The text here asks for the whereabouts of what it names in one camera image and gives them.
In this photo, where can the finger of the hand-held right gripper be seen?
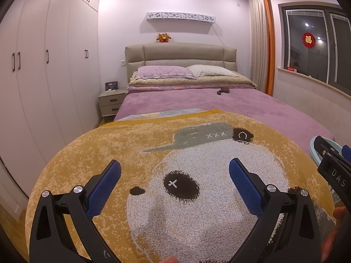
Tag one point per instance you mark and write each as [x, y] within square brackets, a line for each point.
[346, 151]
[325, 146]

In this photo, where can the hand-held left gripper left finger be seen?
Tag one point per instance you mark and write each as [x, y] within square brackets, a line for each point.
[105, 189]

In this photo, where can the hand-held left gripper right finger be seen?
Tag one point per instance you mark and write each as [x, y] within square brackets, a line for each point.
[246, 189]

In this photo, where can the person's right hand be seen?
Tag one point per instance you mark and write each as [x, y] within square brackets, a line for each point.
[330, 241]

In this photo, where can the person's left hand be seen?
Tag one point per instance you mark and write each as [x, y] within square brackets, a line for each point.
[170, 259]

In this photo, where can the yellow bear printed blanket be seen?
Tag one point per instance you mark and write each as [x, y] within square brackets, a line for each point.
[192, 197]

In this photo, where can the bed with purple cover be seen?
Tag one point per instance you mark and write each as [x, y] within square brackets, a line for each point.
[246, 109]

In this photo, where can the small red box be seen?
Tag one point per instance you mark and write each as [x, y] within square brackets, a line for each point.
[292, 69]

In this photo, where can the grey nightstand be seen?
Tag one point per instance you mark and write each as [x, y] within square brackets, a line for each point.
[111, 104]

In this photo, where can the dark framed window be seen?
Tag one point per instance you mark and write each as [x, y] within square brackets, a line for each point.
[323, 49]

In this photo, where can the small dark object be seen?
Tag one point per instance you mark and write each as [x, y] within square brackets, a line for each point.
[223, 90]

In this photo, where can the round red window decoration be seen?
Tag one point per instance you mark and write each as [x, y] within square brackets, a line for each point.
[308, 40]

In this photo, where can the folded beige quilt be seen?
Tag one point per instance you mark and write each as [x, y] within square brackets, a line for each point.
[192, 83]

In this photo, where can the grey and orange curtain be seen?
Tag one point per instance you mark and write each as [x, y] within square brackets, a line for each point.
[260, 41]

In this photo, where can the white patterned pillow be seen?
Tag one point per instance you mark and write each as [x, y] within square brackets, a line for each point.
[209, 70]

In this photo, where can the purple pillow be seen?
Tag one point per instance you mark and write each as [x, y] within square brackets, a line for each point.
[164, 72]

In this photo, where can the white wardrobe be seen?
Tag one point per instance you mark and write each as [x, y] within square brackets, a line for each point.
[41, 74]

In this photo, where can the beige padded headboard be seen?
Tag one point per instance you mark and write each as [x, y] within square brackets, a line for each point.
[178, 53]

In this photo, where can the brown plush toy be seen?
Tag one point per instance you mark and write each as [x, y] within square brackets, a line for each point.
[164, 37]

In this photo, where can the small picture frame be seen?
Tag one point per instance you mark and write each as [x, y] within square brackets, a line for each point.
[111, 85]

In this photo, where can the white wall shelf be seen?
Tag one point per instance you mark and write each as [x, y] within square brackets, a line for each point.
[181, 17]

